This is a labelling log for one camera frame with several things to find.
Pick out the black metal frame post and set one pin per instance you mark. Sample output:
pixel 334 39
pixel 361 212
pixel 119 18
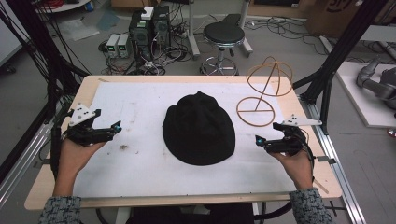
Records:
pixel 37 43
pixel 339 59

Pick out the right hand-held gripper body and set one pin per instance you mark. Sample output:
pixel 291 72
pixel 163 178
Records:
pixel 288 144

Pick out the person's left hand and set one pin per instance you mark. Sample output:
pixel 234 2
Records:
pixel 72 161

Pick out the black round stool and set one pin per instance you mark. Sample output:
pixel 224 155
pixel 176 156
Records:
pixel 224 32

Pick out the white desk leg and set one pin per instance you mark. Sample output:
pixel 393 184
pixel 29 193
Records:
pixel 246 31
pixel 192 31

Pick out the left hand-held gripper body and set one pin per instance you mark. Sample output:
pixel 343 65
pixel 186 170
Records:
pixel 85 132

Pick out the aluminium frame rail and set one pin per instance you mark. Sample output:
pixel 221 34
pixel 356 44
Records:
pixel 21 165
pixel 334 158

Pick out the white table mat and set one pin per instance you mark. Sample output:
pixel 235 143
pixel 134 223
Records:
pixel 140 168

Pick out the black felt hat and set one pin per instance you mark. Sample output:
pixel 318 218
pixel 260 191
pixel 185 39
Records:
pixel 199 130

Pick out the person's right hand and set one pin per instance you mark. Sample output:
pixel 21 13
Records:
pixel 299 169

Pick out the white platform board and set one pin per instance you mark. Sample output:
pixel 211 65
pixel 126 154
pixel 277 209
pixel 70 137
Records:
pixel 358 102

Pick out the black computer tower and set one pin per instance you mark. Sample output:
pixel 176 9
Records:
pixel 161 26
pixel 140 35

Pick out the person's dark lap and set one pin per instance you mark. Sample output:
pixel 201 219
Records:
pixel 190 214

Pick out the grey bench power supply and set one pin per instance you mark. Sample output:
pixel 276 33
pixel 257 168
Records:
pixel 124 45
pixel 112 45

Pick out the small white box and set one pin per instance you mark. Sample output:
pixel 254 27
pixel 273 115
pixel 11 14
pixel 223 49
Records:
pixel 147 13

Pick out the brown cardboard box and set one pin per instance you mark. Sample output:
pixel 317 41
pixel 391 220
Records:
pixel 339 15

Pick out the blue tape roll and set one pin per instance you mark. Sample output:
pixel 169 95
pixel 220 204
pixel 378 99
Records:
pixel 89 6

